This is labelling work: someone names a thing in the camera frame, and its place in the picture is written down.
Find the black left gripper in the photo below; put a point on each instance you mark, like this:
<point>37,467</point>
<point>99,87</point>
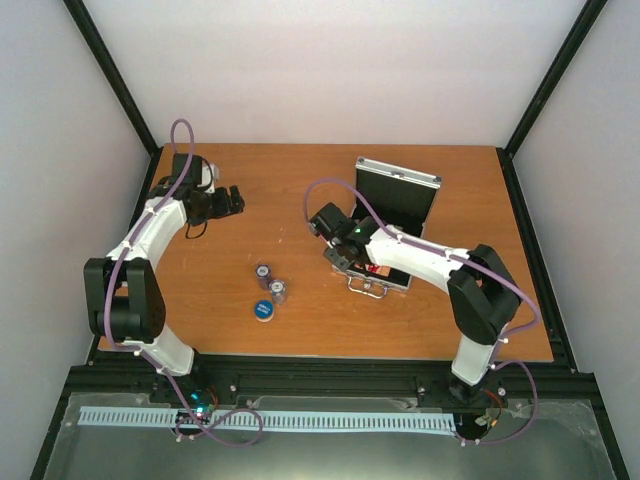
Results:
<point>224,207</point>

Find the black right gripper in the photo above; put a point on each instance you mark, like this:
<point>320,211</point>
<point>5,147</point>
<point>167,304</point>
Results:
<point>339,262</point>

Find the red playing card deck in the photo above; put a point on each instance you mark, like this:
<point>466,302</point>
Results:
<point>383,271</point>

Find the grey poker chip stack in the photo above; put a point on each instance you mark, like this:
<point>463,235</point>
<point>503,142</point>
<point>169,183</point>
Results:
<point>278,291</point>

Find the aluminium poker case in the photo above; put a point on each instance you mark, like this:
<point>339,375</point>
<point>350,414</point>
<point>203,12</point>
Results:
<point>402,198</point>

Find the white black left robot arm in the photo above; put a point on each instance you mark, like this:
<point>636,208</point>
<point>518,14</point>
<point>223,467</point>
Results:
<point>123,296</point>

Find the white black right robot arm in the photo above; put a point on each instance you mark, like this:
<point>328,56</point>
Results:
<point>482,306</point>

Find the blue dealer button stack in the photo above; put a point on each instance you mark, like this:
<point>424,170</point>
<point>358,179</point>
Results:
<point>264,311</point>

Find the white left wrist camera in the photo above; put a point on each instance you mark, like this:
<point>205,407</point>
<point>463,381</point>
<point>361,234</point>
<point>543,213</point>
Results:
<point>209,177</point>

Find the light blue cable duct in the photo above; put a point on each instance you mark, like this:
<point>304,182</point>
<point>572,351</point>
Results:
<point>271,421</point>

